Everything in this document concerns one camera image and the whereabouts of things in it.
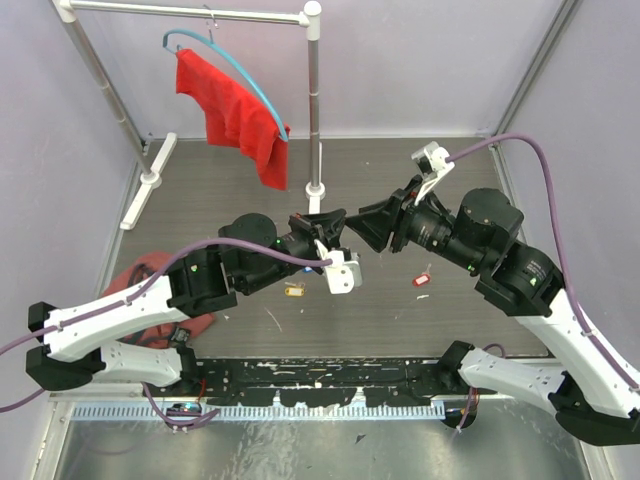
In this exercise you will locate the red shirt on hanger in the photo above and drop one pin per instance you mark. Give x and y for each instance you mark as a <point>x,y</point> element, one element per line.
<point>234,117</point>

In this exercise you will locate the maroon shirt on table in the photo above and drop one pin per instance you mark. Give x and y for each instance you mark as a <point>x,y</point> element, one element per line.
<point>163,336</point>

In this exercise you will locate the key with red tag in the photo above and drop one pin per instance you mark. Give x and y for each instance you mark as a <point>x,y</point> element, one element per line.
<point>423,278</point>

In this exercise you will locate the key with yellow tag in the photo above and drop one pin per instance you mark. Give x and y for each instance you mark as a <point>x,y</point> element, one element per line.
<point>295,290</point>

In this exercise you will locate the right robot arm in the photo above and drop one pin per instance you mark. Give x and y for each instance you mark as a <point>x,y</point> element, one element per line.
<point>588,397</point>

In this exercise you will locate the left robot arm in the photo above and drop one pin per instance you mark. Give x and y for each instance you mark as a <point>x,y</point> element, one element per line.
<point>82,344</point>

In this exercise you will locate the blue clothes hanger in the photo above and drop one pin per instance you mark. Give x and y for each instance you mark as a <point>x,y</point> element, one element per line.
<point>210,43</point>

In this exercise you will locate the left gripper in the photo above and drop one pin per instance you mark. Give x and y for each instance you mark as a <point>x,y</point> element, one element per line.
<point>326,228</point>

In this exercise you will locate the white slotted cable duct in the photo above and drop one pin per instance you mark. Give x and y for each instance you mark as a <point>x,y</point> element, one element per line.
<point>356,411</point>

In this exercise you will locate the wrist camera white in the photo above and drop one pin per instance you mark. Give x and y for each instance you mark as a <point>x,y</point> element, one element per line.
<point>343,274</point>
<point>431,161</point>

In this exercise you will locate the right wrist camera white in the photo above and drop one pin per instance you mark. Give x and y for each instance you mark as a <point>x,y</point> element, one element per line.
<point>431,161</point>

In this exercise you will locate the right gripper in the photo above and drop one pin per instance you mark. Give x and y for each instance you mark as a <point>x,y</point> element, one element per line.
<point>375,222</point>

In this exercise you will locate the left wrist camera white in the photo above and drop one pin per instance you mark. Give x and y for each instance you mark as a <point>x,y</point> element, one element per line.
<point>343,274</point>

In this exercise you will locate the metal clothes rack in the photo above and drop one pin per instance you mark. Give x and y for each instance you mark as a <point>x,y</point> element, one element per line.
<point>121,45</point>

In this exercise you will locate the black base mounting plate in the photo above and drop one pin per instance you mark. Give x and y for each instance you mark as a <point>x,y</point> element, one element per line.
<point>311,382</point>

